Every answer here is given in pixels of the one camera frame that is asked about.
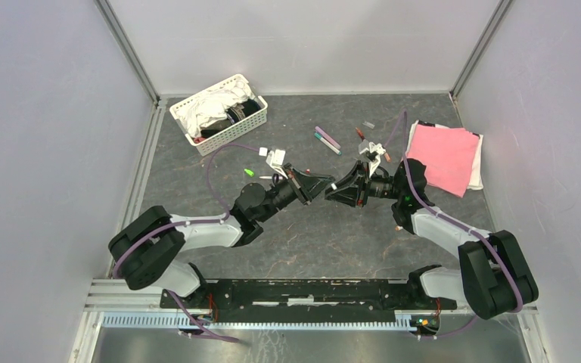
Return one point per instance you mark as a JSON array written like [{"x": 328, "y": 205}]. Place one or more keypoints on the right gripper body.
[{"x": 365, "y": 184}]

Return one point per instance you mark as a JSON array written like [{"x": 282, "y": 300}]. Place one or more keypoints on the teal white marker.
[{"x": 323, "y": 140}]

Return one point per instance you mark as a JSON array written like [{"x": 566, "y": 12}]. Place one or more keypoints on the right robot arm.
[{"x": 493, "y": 276}]

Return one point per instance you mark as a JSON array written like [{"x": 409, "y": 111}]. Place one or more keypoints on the white cloth in basket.
[{"x": 210, "y": 106}]

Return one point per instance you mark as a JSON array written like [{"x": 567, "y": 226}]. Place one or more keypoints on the dark cloth in basket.
[{"x": 240, "y": 112}]

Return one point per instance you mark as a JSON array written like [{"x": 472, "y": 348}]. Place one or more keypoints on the white plastic basket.
[{"x": 222, "y": 132}]

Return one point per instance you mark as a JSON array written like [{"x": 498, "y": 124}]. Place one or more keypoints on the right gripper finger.
[
  {"x": 350, "y": 196},
  {"x": 353, "y": 179}
]

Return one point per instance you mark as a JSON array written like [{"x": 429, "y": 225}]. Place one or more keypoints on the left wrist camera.
[{"x": 274, "y": 159}]

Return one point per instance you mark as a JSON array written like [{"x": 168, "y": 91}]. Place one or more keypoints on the white cable duct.
[{"x": 177, "y": 320}]

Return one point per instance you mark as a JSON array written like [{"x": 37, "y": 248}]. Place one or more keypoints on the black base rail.
[{"x": 312, "y": 301}]

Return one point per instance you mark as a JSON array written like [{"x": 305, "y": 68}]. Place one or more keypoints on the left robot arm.
[{"x": 146, "y": 251}]

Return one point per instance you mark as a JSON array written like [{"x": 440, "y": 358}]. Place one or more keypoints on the brown pen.
[{"x": 360, "y": 134}]

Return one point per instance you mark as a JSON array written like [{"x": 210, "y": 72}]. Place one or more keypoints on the purple pen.
[{"x": 327, "y": 137}]

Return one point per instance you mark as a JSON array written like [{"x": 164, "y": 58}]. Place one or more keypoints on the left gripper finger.
[
  {"x": 309, "y": 178},
  {"x": 315, "y": 189}
]

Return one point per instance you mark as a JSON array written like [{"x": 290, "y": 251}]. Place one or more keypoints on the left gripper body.
[{"x": 296, "y": 184}]

